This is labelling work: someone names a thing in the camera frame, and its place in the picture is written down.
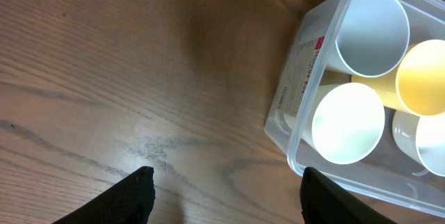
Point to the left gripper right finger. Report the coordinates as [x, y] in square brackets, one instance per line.
[325, 202]

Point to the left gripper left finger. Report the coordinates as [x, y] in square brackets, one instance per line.
[131, 200]

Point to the white plastic cup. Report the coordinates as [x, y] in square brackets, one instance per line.
[345, 123]

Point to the white plastic bowl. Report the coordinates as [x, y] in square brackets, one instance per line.
[421, 139]

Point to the yellow plastic cup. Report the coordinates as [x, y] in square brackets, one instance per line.
[416, 85]

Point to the grey plastic cup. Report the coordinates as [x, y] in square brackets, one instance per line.
[372, 40]

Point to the clear plastic storage container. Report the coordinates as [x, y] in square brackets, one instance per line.
[386, 173]

